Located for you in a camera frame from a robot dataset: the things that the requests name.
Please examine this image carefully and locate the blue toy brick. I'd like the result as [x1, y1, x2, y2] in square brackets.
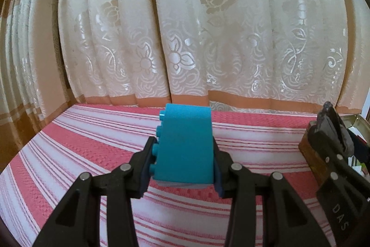
[149, 103, 214, 188]

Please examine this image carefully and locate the black white small object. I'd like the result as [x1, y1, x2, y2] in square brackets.
[317, 102, 354, 157]

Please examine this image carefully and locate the gold metal tin tray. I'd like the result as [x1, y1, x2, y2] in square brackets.
[299, 108, 369, 193]

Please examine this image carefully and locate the red white striped cloth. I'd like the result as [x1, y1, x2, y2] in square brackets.
[0, 103, 362, 247]

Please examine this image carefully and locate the cream floral curtain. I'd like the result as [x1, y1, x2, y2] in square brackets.
[1, 0, 369, 152]

